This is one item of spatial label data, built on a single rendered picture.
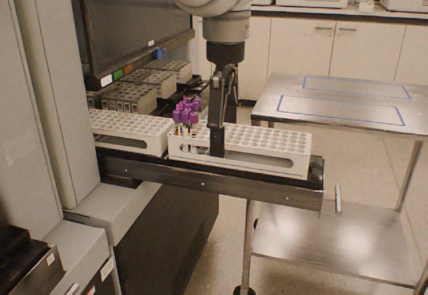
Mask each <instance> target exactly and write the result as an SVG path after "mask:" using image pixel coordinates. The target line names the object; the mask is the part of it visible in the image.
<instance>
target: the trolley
mask: <svg viewBox="0 0 428 295"><path fill-rule="evenodd" d="M261 121H266V122H268V128H274V124H275V122H276V123H282V124H293V125H298V126H309V127H315V128H326V129H332V130H343V131H349V132H359V133H365V134H375V135H381V136H392V137H397V138H407V139H413V140H415V143H414V145H413V150H412V152H411V156H410V159H409V165H408V167H407V172H406V174H405V178H404V181H403V185H402V187H401V192H400V194H399V198H398V201H397V204H396V207H395V209H390V208H386V207H379V206H375V205H367V204H363V203H355V202H354V203H353V202H348V201H342V216H340V217H339V216H336V214H335V202H330V201H322V208H321V212H320V219H319V220H318V211H311V210H307V209H300V208H296V207H289V206H285V205H278V204H274V203H267V202H262V204H261V212H260V215H259V217H258V218H257V219H255V221H254V222H253V214H254V205H255V201H252V200H247V199H246V210H245V233H244V246H243V269H242V281H241V285H238V286H236V287H235V289H234V291H233V295H256V293H255V291H254V290H253V289H252V288H251V287H249V286H250V282H249V271H250V261H251V256H255V257H258V258H263V259H270V260H275V261H279V262H284V263H287V264H293V265H297V266H302V267H305V268H311V269H317V270H322V271H326V272H331V273H334V274H340V275H343V276H345V275H346V276H352V277H355V278H360V279H363V280H368V281H369V280H371V281H375V282H380V283H383V284H388V285H394V286H400V287H403V288H410V289H414V290H413V292H412V295H424V293H425V291H426V289H427V286H428V256H427V259H426V261H425V264H424V266H423V269H422V271H421V274H420V276H419V279H418V281H417V279H416V276H415V273H414V269H413V264H412V261H411V257H410V255H409V248H408V245H407V242H406V239H405V235H404V233H403V232H404V231H403V226H402V224H401V220H400V216H401V213H402V210H403V207H404V204H405V201H406V198H407V194H408V192H409V188H410V186H411V181H412V179H413V175H414V173H415V169H416V166H417V163H418V160H419V156H420V154H421V150H422V148H423V144H424V141H428V86H423V85H416V84H408V83H400V82H384V81H376V80H360V79H352V78H343V77H335V76H319V75H311V74H295V73H286V72H272V74H271V76H270V78H269V80H268V81H267V84H266V85H265V87H264V89H263V91H262V93H261V95H260V97H259V99H258V101H257V102H256V104H255V106H254V108H253V111H252V113H251V125H252V126H258V127H261ZM253 228H254V230H255V231H254V235H253V239H252V233H253Z"/></svg>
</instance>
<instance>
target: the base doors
mask: <svg viewBox="0 0 428 295"><path fill-rule="evenodd" d="M270 22H271V27H270ZM198 24H199V75H201V79H202V80H209V79H210V77H211V70H212V76H213V73H214V71H215V68H216V65H215V64H214V63H213V62H210V61H207V59H206V41H208V40H206V39H203V37H202V22H198ZM316 26H318V27H331V28H332V29H316V28H315V27H316ZM335 26H336V28H335ZM340 28H342V29H353V28H355V29H356V31H348V30H339V29H340ZM334 29H335V32H334ZM270 31H271V36H270ZM296 33H310V35H296ZM329 34H330V35H331V36H330V37H329V36H328V35H329ZM337 34H338V35H340V36H339V37H338V36H337ZM333 38H334V40H333ZM244 41H245V57H244V60H243V61H242V62H241V63H239V65H238V85H239V98H240V99H246V100H258V99H259V97H260V95H261V93H262V91H263V89H264V87H265V85H266V84H267V82H268V80H269V78H270V76H271V74H272V72H286V73H295V74H311V75H319V76H335V77H343V78H352V79H360V80H376V81H384V82H400V83H408V84H416V85H423V86H428V27H427V26H412V25H395V24H378V23H362V22H345V21H337V22H335V21H324V20H309V19H278V18H272V19H271V18H267V17H250V21H249V37H248V38H247V39H246V40H244ZM333 42H334V45H333ZM332 46H333V49H332ZM269 51H270V54H269ZM331 54H332V57H331ZM268 59H269V63H268ZM330 59H331V62H330ZM329 67H330V71H329ZM328 72H329V75H328Z"/></svg>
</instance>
